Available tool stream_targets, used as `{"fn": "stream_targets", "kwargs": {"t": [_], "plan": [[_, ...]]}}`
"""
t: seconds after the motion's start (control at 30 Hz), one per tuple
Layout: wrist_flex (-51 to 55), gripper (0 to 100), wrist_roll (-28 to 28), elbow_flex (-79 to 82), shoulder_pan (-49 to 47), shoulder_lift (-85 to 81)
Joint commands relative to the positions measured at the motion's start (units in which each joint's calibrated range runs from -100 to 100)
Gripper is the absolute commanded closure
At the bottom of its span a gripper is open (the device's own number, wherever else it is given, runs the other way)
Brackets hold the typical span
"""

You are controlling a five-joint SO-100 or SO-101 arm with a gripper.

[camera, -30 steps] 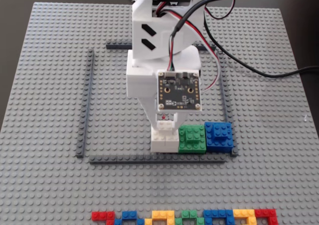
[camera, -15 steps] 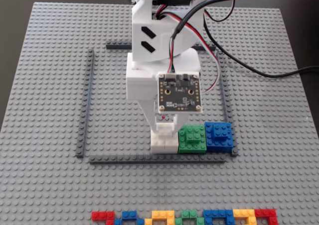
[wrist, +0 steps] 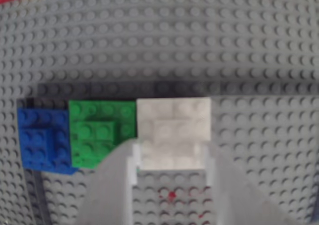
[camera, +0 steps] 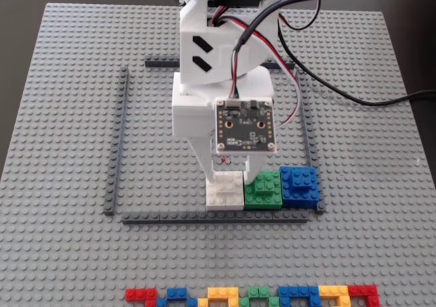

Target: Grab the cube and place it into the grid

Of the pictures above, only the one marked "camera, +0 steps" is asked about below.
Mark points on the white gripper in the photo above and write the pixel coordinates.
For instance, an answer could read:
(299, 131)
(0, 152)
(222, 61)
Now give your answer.
(191, 116)

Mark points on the white Lego cube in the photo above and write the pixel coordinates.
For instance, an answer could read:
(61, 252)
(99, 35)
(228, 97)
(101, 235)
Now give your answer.
(225, 198)

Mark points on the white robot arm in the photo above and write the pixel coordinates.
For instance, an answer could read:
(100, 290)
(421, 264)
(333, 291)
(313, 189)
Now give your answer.
(190, 17)

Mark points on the green Lego cube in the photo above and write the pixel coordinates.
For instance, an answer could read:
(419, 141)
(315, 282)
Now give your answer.
(265, 198)

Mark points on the blue Lego cube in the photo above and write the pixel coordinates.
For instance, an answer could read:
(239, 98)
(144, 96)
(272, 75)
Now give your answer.
(299, 188)

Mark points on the yellow Lego brick shape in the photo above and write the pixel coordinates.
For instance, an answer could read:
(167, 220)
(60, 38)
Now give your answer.
(334, 290)
(221, 291)

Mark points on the green Lego brick shape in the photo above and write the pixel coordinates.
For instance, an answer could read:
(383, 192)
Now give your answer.
(259, 291)

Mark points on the blue Lego brick shape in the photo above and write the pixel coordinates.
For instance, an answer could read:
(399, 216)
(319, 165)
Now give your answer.
(177, 292)
(296, 291)

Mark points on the red Lego brick shape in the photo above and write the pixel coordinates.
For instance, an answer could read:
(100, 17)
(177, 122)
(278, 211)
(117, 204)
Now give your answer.
(136, 294)
(364, 290)

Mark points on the grey Lego baseplate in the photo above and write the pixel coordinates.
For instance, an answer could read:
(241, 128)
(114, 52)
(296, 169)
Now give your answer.
(68, 116)

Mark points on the black camera circuit board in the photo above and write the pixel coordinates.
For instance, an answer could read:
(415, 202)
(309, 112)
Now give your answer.
(245, 126)

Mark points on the dark grey long wall strip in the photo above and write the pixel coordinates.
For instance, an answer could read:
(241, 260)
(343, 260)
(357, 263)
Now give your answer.
(117, 140)
(311, 157)
(160, 63)
(163, 217)

